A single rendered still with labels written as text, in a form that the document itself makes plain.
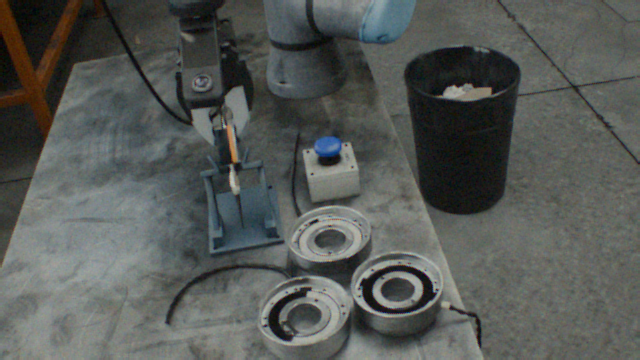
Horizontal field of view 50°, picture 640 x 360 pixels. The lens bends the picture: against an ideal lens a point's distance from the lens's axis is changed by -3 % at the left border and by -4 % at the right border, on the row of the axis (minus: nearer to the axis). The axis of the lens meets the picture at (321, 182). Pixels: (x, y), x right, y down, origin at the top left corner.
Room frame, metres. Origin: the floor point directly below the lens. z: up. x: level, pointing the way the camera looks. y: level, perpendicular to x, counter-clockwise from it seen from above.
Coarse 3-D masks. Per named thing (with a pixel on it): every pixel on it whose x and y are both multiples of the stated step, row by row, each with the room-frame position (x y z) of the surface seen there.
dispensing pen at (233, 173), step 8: (216, 112) 0.81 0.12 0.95; (224, 112) 0.81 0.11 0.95; (224, 120) 0.80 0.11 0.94; (224, 128) 0.78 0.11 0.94; (216, 136) 0.78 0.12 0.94; (224, 136) 0.78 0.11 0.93; (224, 144) 0.77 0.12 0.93; (224, 152) 0.77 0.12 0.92; (224, 160) 0.76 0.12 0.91; (232, 160) 0.76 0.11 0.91; (232, 168) 0.77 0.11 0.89; (232, 176) 0.76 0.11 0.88; (232, 184) 0.75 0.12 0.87; (240, 208) 0.74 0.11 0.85; (240, 216) 0.73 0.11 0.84
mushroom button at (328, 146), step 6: (324, 138) 0.83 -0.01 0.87; (330, 138) 0.83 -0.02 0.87; (336, 138) 0.83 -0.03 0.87; (318, 144) 0.82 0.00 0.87; (324, 144) 0.82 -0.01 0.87; (330, 144) 0.81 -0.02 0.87; (336, 144) 0.81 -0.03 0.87; (318, 150) 0.81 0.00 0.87; (324, 150) 0.80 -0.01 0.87; (330, 150) 0.80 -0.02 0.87; (336, 150) 0.80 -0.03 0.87; (324, 156) 0.80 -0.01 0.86; (330, 156) 0.81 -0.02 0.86
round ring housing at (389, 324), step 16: (384, 256) 0.61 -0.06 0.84; (400, 256) 0.61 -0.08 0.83; (416, 256) 0.60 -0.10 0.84; (368, 272) 0.60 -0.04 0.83; (400, 272) 0.59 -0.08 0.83; (432, 272) 0.58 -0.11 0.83; (352, 288) 0.57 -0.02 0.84; (384, 288) 0.58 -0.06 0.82; (400, 288) 0.59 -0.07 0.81; (416, 288) 0.56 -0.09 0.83; (384, 304) 0.55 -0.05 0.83; (400, 304) 0.54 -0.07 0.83; (432, 304) 0.52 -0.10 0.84; (368, 320) 0.53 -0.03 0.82; (384, 320) 0.52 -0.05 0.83; (400, 320) 0.51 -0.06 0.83; (416, 320) 0.52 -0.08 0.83; (432, 320) 0.52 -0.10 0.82
